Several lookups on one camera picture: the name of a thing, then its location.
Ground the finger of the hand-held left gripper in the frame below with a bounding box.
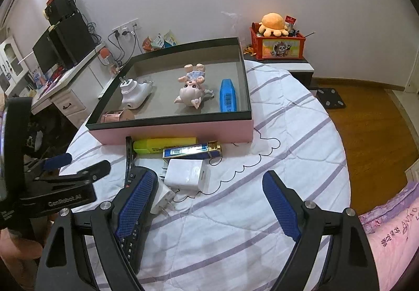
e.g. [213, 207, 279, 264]
[24, 153, 73, 177]
[31, 160, 111, 184]

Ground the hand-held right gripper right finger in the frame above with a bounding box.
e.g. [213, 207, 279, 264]
[262, 170, 380, 291]

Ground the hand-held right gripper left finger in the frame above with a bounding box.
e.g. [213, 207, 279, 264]
[34, 168, 159, 291]

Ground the small white charger plug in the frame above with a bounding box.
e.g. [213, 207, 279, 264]
[150, 184, 175, 216]

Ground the black remote control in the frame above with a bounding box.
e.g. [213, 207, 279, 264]
[113, 166, 159, 275]

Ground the large white charger block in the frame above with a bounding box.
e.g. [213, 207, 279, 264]
[159, 159, 210, 193]

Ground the rose gold metal canister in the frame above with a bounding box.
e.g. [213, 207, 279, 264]
[100, 110, 135, 123]

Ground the yellow highlighter pen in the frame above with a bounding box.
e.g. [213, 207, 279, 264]
[133, 137, 198, 154]

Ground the blue and gold foil bar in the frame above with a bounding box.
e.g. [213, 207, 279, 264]
[162, 141, 222, 159]

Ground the white travel plug adapter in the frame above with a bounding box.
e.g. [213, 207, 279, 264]
[118, 76, 154, 110]

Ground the pink box with black rim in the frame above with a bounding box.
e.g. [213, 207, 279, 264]
[86, 36, 254, 145]

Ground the pale pink doll figurine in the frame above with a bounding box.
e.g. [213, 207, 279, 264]
[173, 63, 213, 110]

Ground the blue plastic case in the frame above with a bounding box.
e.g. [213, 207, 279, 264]
[219, 79, 237, 113]

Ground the white desk with drawers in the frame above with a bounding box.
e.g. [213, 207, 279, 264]
[29, 42, 108, 129]

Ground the black computer monitor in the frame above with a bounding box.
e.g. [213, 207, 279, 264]
[32, 29, 64, 72]

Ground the white glass door cabinet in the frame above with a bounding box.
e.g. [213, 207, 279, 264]
[0, 36, 25, 95]

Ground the pink printed blanket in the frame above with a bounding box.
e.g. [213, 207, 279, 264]
[358, 181, 419, 291]

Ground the bottle with orange cap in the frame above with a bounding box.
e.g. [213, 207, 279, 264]
[100, 47, 113, 73]

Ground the black bathroom scale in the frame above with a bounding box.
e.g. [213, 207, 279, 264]
[316, 88, 346, 110]

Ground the black computer tower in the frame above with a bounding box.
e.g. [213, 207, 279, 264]
[48, 11, 96, 69]

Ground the black top low cabinet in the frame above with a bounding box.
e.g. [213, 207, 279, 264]
[242, 52, 315, 90]

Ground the black speaker box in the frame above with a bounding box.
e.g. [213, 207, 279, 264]
[44, 0, 79, 26]

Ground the blue white snack bag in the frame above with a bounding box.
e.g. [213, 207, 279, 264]
[164, 30, 179, 47]

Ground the red printed storage box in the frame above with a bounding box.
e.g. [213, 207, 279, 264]
[250, 26, 306, 60]

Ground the orange octopus plush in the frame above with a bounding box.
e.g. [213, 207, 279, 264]
[258, 12, 289, 37]

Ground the white door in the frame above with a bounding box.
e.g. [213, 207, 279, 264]
[404, 48, 419, 95]

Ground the clear plastic bag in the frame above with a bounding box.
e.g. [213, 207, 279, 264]
[221, 10, 244, 46]

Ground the black power cable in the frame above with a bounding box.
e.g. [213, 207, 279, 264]
[108, 30, 138, 64]

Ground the white wall power outlet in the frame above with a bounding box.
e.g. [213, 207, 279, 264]
[112, 18, 143, 36]

